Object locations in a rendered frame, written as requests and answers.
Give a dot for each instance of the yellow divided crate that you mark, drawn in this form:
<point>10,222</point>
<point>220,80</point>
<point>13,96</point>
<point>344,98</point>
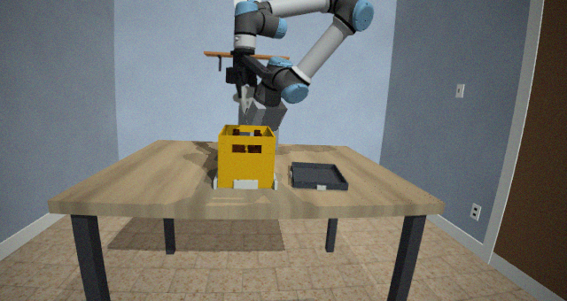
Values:
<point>246,166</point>

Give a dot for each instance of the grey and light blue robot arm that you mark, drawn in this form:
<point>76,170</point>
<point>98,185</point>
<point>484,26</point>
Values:
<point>287,81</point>

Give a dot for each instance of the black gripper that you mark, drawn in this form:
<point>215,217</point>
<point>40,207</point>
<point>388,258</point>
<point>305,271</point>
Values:
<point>240,76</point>

